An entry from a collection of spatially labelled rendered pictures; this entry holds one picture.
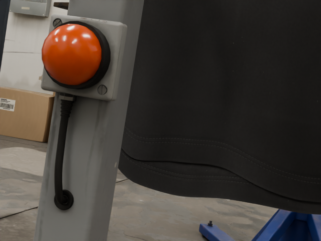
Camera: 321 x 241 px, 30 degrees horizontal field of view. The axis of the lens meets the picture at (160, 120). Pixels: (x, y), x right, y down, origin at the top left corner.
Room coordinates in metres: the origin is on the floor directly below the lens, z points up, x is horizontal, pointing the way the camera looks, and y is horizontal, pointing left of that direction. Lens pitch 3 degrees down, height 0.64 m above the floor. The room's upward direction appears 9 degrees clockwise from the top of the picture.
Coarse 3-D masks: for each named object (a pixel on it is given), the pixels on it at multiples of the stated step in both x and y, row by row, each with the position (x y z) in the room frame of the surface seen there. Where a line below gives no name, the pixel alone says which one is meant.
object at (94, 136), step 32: (96, 0) 0.39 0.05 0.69; (128, 0) 0.39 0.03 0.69; (128, 32) 0.40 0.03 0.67; (128, 64) 0.41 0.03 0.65; (96, 96) 0.38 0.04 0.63; (128, 96) 0.42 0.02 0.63; (96, 128) 0.39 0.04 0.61; (64, 160) 0.39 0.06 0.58; (96, 160) 0.39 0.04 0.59; (96, 192) 0.39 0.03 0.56; (64, 224) 0.39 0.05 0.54; (96, 224) 0.40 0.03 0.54
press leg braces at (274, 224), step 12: (276, 216) 1.86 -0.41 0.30; (288, 216) 1.85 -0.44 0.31; (312, 216) 1.84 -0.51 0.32; (264, 228) 2.14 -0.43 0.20; (276, 228) 1.82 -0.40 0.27; (312, 228) 1.83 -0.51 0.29; (252, 240) 2.22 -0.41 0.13; (264, 240) 1.80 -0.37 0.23; (276, 240) 1.82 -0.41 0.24; (312, 240) 1.82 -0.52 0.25
